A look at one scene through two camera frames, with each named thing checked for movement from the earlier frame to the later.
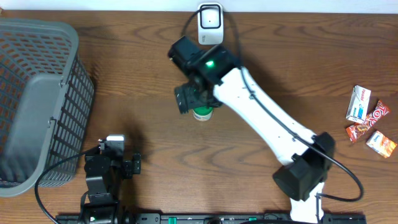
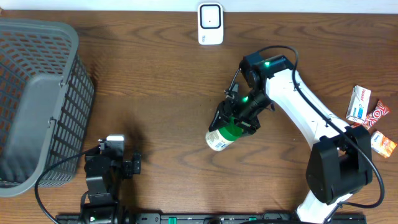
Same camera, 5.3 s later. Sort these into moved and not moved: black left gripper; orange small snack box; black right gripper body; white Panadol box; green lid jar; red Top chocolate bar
Moved: black right gripper body; green lid jar
Not moved: red Top chocolate bar; orange small snack box; black left gripper; white Panadol box
